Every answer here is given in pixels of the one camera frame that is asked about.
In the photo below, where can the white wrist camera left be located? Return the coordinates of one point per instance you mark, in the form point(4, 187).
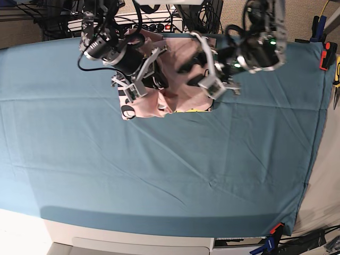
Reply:
point(212, 86)

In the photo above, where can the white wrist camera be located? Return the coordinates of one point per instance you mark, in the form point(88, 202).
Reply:
point(134, 91)
point(212, 86)

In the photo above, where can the orange black clamp upper right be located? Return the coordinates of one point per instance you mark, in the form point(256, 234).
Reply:
point(328, 55)

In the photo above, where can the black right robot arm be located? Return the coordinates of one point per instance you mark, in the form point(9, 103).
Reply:
point(101, 34)

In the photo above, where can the orange blue clamp lower right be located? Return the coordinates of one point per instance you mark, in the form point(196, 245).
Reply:
point(271, 242)

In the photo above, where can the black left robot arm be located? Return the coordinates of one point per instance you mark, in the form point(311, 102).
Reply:
point(258, 45)

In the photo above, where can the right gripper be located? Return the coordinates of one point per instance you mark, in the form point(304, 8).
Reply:
point(134, 66)

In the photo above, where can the blue clamp top right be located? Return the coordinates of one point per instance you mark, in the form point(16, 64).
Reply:
point(318, 34)

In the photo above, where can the teal table cloth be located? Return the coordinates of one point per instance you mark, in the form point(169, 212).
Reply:
point(68, 156)

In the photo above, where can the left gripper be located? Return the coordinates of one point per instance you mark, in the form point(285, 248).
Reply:
point(214, 68)

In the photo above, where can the pink T-shirt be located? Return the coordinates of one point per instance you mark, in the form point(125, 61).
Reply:
point(179, 96)

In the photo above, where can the black power strip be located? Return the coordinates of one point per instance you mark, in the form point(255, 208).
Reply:
point(163, 27)

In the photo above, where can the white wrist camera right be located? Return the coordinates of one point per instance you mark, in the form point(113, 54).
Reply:
point(134, 91)

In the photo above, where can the yellow handled pliers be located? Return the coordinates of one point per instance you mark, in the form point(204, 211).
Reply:
point(336, 83)

